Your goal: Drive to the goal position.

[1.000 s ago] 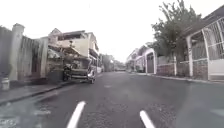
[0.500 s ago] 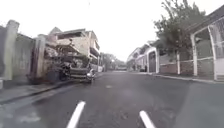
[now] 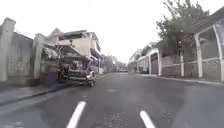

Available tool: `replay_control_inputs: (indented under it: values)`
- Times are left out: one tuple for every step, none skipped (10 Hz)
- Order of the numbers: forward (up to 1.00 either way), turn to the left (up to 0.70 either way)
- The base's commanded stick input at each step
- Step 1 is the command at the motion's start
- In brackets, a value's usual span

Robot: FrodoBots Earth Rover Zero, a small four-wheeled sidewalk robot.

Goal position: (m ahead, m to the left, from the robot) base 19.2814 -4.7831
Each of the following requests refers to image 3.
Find distant trees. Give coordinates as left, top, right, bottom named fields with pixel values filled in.
left=99, top=54, right=118, bottom=74

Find distant car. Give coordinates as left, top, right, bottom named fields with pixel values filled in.
left=119, top=67, right=130, bottom=73

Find grey asphalt road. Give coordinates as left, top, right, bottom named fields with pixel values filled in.
left=0, top=71, right=224, bottom=128

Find parked vehicle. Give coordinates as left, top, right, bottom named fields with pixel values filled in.
left=55, top=54, right=98, bottom=88

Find beige building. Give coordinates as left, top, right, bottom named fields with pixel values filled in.
left=46, top=27, right=102, bottom=75

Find row of houses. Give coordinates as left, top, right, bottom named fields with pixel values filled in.
left=128, top=40, right=183, bottom=78

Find robot's own part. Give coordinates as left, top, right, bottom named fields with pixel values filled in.
left=139, top=110, right=157, bottom=128
left=65, top=100, right=87, bottom=128

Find pale concrete pavement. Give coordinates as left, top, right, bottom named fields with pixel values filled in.
left=134, top=73, right=224, bottom=86

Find large green tree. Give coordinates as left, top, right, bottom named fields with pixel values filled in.
left=155, top=0, right=210, bottom=53

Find building with white fence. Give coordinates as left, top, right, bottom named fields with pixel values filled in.
left=181, top=6, right=224, bottom=83

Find grey concrete pavement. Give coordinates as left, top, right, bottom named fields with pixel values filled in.
left=0, top=78, right=84, bottom=106

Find grey wall with gate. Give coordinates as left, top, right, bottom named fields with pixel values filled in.
left=0, top=17, right=61, bottom=88

